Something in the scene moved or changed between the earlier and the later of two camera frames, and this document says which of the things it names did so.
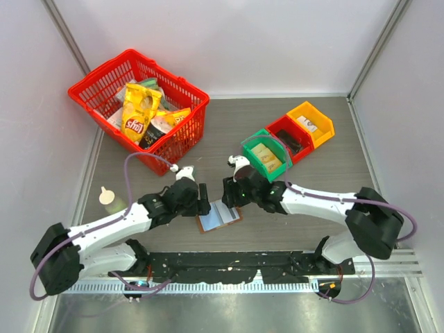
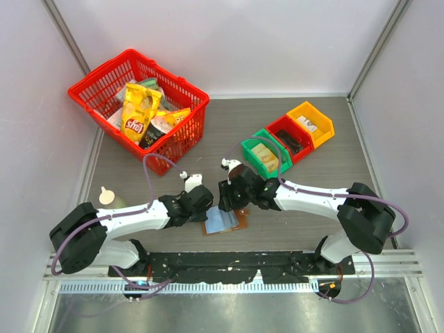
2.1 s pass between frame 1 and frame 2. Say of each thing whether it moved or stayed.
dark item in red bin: stayed
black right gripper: stayed
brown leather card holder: moved
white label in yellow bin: stayed
